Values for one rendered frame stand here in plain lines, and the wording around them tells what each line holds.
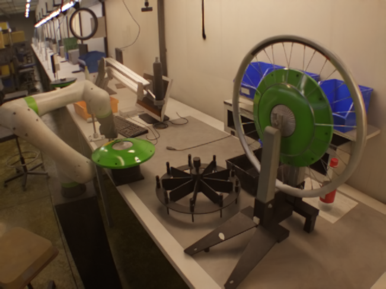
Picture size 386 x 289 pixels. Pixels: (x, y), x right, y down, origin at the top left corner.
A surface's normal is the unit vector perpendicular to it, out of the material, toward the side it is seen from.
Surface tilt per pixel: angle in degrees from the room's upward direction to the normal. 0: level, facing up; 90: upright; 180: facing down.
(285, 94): 79
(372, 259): 0
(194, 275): 0
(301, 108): 83
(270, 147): 87
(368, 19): 90
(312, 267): 0
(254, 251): 18
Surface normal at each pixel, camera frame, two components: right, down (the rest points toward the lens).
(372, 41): -0.84, 0.25
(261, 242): -0.27, -0.78
